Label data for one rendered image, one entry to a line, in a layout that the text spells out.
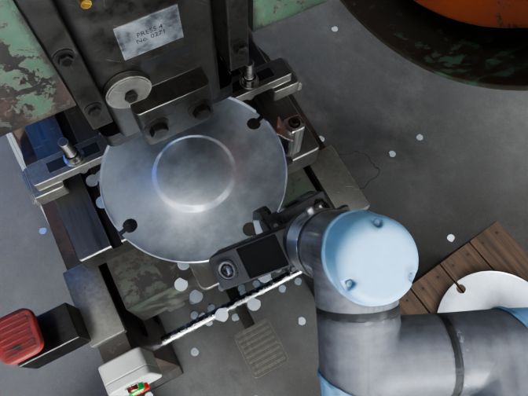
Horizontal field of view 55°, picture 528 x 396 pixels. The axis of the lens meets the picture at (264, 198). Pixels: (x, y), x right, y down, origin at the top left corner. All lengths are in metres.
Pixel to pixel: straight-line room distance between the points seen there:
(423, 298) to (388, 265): 0.82
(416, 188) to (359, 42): 0.59
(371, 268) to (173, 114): 0.35
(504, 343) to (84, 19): 0.48
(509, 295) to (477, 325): 0.82
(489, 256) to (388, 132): 0.63
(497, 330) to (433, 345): 0.06
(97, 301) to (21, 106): 0.46
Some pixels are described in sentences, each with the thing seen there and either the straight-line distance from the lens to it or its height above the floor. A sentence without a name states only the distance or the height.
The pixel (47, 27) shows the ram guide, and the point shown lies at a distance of 0.48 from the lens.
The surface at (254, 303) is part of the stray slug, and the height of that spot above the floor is 0.65.
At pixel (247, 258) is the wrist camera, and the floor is 0.93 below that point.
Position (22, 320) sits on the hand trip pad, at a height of 0.76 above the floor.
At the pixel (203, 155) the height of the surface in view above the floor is 0.79.
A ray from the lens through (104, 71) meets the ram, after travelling 0.60.
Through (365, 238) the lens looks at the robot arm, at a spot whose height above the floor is 1.12.
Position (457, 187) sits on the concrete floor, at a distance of 1.76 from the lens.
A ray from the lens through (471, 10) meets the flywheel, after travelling 0.64.
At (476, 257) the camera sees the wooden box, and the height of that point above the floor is 0.35.
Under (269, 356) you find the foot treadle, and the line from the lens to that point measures 1.35.
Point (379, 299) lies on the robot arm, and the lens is 0.42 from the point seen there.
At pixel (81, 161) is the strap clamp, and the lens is 0.87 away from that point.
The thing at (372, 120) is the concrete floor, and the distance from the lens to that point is 1.78.
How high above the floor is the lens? 1.51
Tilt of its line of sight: 69 degrees down
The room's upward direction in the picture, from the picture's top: 3 degrees clockwise
